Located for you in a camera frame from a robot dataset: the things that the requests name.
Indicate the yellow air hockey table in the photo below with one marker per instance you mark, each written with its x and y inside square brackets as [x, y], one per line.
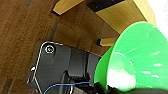
[113, 13]

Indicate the green plastic bowl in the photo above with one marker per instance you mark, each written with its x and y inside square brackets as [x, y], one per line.
[140, 56]

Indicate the grey and black robot base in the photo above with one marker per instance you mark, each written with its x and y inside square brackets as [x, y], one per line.
[63, 63]

